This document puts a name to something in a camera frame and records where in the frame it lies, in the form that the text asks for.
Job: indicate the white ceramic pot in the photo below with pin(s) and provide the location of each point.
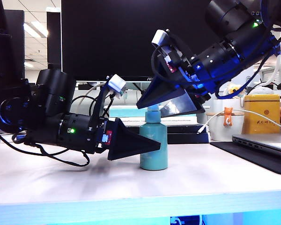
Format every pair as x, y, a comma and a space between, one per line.
215, 131

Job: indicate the teal sprayer lid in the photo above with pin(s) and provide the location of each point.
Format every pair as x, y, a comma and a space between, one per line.
153, 108

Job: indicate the grey laptop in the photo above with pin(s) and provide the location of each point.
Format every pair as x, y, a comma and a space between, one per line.
267, 141

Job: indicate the thick black box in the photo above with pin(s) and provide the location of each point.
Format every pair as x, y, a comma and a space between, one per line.
189, 138

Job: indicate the narrow black monitor behind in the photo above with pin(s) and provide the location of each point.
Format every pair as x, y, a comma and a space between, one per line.
53, 39

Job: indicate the teal book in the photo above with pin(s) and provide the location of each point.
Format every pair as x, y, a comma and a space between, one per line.
124, 112

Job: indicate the white office divider panel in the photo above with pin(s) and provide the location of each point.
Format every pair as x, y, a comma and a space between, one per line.
246, 79

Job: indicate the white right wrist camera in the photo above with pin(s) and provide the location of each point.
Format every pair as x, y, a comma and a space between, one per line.
160, 37

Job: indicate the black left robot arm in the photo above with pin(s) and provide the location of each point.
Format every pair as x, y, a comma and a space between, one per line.
53, 93

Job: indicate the black mouse pad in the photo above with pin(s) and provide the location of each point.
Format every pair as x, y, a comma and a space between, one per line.
255, 159

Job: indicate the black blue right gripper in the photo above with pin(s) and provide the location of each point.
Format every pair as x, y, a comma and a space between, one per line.
178, 65

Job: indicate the dark blue device under table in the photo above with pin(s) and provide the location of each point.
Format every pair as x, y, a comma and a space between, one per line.
185, 220

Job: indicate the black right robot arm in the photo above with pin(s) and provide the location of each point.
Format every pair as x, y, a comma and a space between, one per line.
236, 51

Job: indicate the yellow tin box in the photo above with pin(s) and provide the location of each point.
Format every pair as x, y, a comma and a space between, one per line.
260, 117

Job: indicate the thin black box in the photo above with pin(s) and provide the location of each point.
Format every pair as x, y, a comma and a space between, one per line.
185, 129

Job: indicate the large black AOC monitor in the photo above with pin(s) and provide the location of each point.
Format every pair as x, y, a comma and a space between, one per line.
107, 39

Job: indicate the black monitor with thin bezel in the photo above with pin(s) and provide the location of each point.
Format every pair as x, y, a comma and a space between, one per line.
15, 42

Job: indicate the plush toy with sunflower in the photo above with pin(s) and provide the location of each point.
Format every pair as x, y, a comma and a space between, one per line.
231, 89

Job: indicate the black left camera bracket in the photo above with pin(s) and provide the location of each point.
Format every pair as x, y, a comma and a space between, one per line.
100, 103

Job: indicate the teal spray bottle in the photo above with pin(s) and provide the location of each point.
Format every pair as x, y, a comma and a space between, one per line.
153, 150

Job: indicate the white book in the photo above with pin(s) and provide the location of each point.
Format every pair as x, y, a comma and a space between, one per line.
178, 121

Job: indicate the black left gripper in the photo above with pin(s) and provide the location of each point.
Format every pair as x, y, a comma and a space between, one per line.
103, 138

